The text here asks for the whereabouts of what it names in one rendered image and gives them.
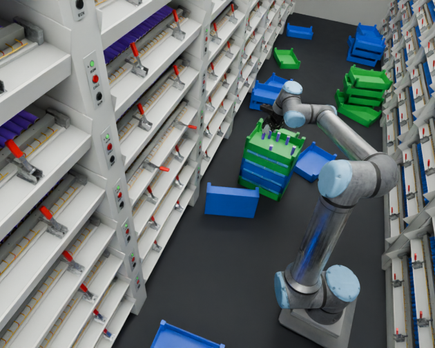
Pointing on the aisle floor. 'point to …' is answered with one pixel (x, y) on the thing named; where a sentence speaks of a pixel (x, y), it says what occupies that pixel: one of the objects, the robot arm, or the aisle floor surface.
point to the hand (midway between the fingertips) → (264, 130)
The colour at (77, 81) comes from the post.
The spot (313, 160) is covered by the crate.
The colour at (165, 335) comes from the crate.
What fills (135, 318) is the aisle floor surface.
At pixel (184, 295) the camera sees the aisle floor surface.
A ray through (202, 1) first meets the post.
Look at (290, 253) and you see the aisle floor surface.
